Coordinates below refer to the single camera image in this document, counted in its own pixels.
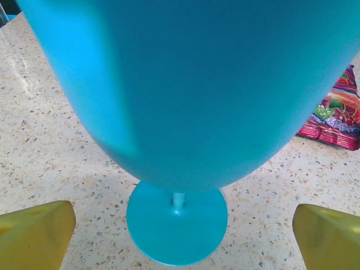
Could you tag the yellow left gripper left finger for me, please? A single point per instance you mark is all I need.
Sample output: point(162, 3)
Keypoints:
point(31, 239)

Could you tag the aluminium frame post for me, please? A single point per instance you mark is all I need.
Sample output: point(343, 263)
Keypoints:
point(2, 11)

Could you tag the blue plastic goblet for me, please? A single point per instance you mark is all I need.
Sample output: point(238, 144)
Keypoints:
point(180, 84)

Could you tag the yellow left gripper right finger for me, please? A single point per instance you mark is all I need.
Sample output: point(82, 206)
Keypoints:
point(329, 242)

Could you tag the red candy bag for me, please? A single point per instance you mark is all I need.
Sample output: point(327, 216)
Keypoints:
point(337, 118)

